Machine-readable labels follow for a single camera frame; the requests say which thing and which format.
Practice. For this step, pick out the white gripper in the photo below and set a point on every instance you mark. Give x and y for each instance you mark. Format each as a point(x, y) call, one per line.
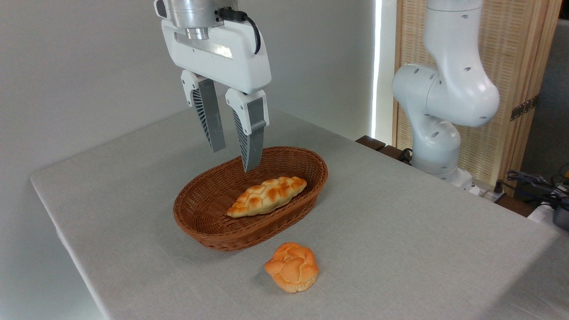
point(231, 58)

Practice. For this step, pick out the round knotted bread roll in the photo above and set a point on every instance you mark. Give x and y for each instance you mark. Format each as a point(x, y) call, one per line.
point(292, 266)

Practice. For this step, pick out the long braided bread loaf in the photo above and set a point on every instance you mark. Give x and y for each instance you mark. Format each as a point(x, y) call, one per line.
point(266, 195)

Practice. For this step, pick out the brown wicker oval basket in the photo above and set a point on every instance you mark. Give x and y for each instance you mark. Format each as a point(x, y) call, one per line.
point(209, 209)

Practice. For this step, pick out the dark wooden furniture edge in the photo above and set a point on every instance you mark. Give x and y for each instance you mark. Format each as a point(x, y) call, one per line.
point(371, 142)

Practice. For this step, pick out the black screen hinge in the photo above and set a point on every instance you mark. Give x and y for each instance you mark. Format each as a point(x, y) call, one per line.
point(524, 108)

